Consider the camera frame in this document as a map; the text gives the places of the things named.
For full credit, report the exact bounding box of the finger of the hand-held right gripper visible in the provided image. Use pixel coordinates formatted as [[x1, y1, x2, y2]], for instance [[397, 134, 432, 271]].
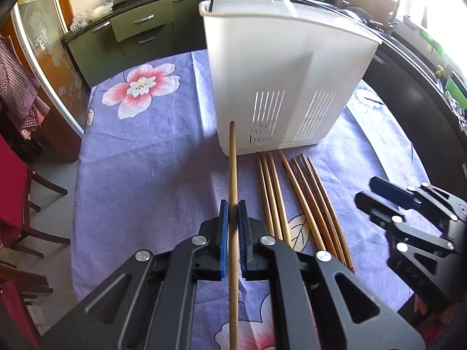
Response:
[[355, 190, 457, 256], [369, 176, 467, 224]]

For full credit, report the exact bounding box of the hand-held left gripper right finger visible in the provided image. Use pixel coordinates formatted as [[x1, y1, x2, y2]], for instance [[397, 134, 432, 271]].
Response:
[[237, 200, 426, 350]]

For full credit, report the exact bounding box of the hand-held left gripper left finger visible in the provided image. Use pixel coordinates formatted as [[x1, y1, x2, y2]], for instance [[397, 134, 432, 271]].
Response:
[[38, 200, 230, 350]]

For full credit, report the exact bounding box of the bunch of wooden chopsticks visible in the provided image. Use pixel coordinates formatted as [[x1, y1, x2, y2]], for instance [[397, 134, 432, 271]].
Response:
[[256, 149, 356, 274]]

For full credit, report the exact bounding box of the long wooden chopstick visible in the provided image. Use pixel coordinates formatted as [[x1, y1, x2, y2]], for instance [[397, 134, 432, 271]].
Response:
[[228, 121, 240, 350]]

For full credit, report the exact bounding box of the white plastic utensil holder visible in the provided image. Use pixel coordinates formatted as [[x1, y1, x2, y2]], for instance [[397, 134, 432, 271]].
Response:
[[198, 0, 383, 155]]

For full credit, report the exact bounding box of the purple floral tablecloth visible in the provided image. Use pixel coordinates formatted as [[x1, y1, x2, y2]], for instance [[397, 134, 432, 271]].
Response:
[[71, 49, 442, 350]]

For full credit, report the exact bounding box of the dark kitchen counter cabinet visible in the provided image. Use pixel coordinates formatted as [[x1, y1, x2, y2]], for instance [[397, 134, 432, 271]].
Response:
[[359, 33, 467, 208]]

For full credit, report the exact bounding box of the green windowsill tray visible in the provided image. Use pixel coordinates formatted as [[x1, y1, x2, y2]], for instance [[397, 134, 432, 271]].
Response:
[[419, 29, 444, 55]]

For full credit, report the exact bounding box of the black pan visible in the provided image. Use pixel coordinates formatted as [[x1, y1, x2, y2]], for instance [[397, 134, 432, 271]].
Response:
[[337, 5, 384, 26]]

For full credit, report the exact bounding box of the green kitchen cabinet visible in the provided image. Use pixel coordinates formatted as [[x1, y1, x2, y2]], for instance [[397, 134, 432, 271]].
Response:
[[65, 0, 219, 88]]

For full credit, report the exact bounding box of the wooden chair with red cushion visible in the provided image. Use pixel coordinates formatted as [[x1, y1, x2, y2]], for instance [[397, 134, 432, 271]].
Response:
[[0, 259, 53, 350], [0, 131, 70, 259]]

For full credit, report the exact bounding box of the red checkered apron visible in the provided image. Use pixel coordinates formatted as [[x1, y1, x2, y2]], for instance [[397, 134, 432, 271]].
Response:
[[0, 34, 50, 139]]

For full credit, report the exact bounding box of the white plastic bag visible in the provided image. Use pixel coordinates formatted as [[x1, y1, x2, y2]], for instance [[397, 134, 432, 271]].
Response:
[[88, 2, 114, 20]]

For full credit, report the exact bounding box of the clear plastic bag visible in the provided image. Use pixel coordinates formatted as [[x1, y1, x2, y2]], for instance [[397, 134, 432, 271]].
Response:
[[71, 13, 92, 30]]

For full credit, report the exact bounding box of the glass sliding door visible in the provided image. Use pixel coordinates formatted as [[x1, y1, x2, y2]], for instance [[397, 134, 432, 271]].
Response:
[[11, 0, 86, 137]]

